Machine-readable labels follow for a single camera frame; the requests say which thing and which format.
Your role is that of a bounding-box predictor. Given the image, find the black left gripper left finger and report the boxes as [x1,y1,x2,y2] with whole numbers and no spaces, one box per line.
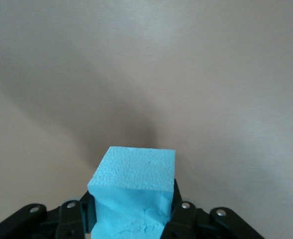
[0,191,98,239]

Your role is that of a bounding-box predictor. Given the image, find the blue foam cube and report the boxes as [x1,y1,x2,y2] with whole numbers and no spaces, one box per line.
[87,146,176,239]

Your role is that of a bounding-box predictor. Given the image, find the brown table cover sheet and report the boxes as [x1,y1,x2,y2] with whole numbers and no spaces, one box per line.
[0,0,293,239]

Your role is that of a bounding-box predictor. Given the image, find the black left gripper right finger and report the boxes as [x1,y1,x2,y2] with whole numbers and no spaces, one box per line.
[159,178,263,239]

